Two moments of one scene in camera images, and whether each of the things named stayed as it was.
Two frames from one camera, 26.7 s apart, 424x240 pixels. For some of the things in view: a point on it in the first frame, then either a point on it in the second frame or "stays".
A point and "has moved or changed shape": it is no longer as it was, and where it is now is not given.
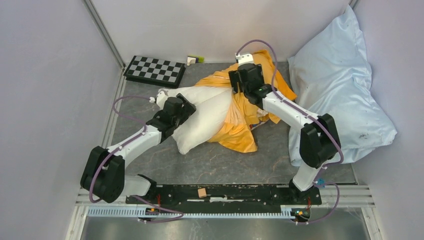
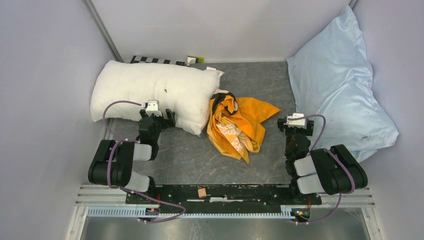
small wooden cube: [202, 192] stays
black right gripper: [235, 78] -> [307, 132]
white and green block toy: [194, 59] stays
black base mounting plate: [199, 194] stays
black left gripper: [186, 110] -> [166, 122]
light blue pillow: [331, 75] stays
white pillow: [211, 103] -> [187, 90]
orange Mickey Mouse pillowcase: [242, 116] has moved or changed shape
